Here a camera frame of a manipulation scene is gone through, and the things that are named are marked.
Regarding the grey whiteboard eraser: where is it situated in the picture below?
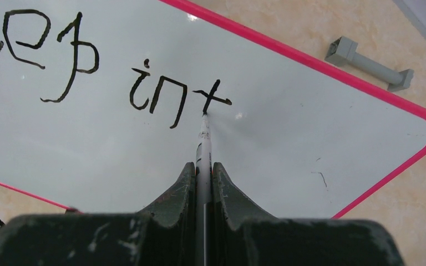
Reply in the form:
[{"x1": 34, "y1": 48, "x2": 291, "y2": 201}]
[{"x1": 324, "y1": 36, "x2": 414, "y2": 92}]

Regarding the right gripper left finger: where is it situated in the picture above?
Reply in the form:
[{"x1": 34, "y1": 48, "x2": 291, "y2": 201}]
[{"x1": 0, "y1": 162, "x2": 195, "y2": 265}]

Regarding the pink framed whiteboard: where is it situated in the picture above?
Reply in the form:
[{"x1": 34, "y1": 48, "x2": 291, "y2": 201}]
[{"x1": 0, "y1": 1, "x2": 426, "y2": 218}]

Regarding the black white marker pen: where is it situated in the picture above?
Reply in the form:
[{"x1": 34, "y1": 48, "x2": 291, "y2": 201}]
[{"x1": 195, "y1": 113, "x2": 211, "y2": 265}]

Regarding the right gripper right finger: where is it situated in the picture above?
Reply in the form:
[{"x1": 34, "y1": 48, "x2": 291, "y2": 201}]
[{"x1": 211, "y1": 162, "x2": 404, "y2": 265}]

